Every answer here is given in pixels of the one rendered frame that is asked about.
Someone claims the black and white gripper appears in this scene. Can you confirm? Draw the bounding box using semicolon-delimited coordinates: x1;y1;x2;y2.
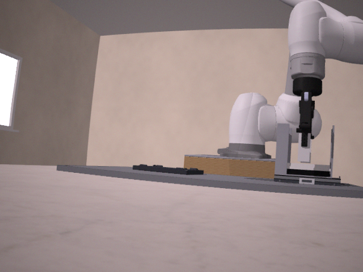
293;77;322;163

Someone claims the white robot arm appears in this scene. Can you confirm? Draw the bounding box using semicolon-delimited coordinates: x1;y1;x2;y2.
217;0;363;159

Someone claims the black well plate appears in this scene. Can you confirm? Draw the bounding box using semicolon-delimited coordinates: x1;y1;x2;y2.
287;169;330;177

